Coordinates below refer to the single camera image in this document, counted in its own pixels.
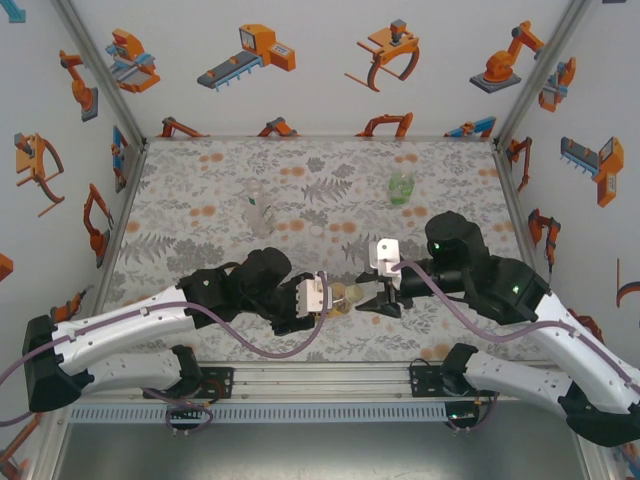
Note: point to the aluminium side rail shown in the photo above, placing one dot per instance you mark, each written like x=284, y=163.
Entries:
x=514, y=200
x=114, y=250

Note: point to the aluminium front rail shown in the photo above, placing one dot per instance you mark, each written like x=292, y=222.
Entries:
x=320, y=382

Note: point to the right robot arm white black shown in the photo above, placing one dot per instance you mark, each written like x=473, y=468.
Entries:
x=525, y=382

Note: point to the aluminium frame leg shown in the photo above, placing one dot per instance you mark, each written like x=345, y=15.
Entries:
x=44, y=462
x=602, y=470

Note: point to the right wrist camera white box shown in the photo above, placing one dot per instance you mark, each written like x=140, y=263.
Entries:
x=387, y=252

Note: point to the aluminium corner post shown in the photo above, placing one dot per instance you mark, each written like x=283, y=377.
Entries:
x=102, y=75
x=538, y=75

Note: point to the yellow tea bottle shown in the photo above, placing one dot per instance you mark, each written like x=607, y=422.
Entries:
x=340, y=300

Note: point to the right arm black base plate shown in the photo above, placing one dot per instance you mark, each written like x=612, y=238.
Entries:
x=420, y=380

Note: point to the clear plastic bottle green label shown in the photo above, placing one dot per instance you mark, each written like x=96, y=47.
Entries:
x=257, y=215

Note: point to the white bottle cap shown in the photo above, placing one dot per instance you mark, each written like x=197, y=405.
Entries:
x=315, y=230

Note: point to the grey floral tablecloth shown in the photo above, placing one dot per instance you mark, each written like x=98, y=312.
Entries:
x=225, y=165

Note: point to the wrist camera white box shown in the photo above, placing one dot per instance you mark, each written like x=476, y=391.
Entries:
x=312, y=295
x=387, y=252

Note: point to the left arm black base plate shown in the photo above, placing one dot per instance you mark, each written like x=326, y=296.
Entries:
x=225, y=382

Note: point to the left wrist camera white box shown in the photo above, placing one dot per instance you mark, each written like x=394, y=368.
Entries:
x=312, y=295

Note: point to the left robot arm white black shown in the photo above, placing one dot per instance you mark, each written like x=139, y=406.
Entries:
x=140, y=370

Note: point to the pale translucent bottle cap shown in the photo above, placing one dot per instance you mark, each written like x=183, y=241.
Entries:
x=406, y=160

